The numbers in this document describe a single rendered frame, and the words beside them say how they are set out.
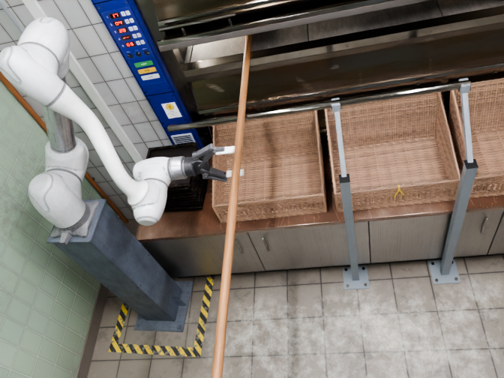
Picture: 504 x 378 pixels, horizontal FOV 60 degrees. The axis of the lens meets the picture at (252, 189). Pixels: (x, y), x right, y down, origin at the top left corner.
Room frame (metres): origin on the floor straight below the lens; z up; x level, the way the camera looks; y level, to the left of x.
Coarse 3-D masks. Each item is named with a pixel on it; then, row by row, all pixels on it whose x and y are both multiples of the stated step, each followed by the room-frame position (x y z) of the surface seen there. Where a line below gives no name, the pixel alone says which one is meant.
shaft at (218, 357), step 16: (240, 96) 1.46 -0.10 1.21; (240, 112) 1.36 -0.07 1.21; (240, 128) 1.27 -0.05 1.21; (240, 144) 1.19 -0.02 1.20; (240, 160) 1.12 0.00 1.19; (224, 256) 0.75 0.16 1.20; (224, 272) 0.69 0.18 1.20; (224, 288) 0.64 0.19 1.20; (224, 304) 0.59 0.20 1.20; (224, 320) 0.55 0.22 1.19; (224, 336) 0.51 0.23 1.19
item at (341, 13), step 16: (320, 0) 1.61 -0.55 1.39; (336, 0) 1.55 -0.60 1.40; (352, 0) 1.50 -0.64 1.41; (400, 0) 1.36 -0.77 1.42; (416, 0) 1.34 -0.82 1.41; (240, 16) 1.72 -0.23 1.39; (256, 16) 1.66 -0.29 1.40; (272, 16) 1.60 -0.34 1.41; (320, 16) 1.46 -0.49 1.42; (336, 16) 1.44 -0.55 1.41; (176, 32) 1.78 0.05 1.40; (192, 32) 1.72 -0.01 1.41; (240, 32) 1.57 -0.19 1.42; (256, 32) 1.54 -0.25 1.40; (160, 48) 1.68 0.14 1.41; (176, 48) 1.65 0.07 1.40
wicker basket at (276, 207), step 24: (264, 120) 1.68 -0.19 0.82; (288, 120) 1.63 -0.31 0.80; (312, 120) 1.58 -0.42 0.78; (216, 144) 1.68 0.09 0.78; (264, 144) 1.65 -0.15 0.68; (288, 144) 1.60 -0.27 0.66; (312, 144) 1.55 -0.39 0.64; (216, 168) 1.55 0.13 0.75; (264, 168) 1.57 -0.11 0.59; (288, 168) 1.51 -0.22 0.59; (312, 168) 1.44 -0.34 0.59; (216, 192) 1.43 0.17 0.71; (240, 192) 1.47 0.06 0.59; (264, 192) 1.41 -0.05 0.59; (288, 192) 1.35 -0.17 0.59; (312, 192) 1.30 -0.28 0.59; (240, 216) 1.30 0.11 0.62; (264, 216) 1.26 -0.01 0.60; (288, 216) 1.22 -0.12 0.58
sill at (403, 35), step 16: (448, 16) 1.46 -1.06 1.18; (464, 16) 1.43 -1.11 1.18; (480, 16) 1.39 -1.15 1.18; (496, 16) 1.36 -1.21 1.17; (368, 32) 1.57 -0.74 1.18; (384, 32) 1.53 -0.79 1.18; (400, 32) 1.49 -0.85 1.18; (416, 32) 1.46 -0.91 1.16; (432, 32) 1.44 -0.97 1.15; (272, 48) 1.72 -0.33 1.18; (288, 48) 1.68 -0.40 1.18; (304, 48) 1.63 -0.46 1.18; (320, 48) 1.60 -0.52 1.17; (336, 48) 1.58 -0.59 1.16; (192, 64) 1.84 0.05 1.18; (208, 64) 1.79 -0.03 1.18; (224, 64) 1.75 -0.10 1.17; (240, 64) 1.73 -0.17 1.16; (256, 64) 1.70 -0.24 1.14
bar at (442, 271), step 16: (464, 80) 1.09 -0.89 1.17; (368, 96) 1.20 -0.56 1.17; (384, 96) 1.18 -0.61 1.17; (400, 96) 1.15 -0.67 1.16; (464, 96) 1.06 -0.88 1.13; (256, 112) 1.36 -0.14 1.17; (272, 112) 1.32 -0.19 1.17; (288, 112) 1.30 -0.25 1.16; (336, 112) 1.23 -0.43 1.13; (464, 112) 1.02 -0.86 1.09; (176, 128) 1.46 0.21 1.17; (192, 128) 1.44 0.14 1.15; (336, 128) 1.19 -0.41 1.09; (464, 128) 0.98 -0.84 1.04; (464, 160) 0.90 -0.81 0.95; (464, 176) 0.87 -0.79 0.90; (464, 192) 0.86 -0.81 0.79; (464, 208) 0.86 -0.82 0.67; (352, 224) 1.02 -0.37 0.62; (352, 240) 1.02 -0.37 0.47; (448, 240) 0.88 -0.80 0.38; (352, 256) 1.02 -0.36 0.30; (448, 256) 0.86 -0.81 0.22; (352, 272) 1.03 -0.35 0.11; (432, 272) 0.90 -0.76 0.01; (448, 272) 0.86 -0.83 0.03; (352, 288) 0.99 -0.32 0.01; (368, 288) 0.95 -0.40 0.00
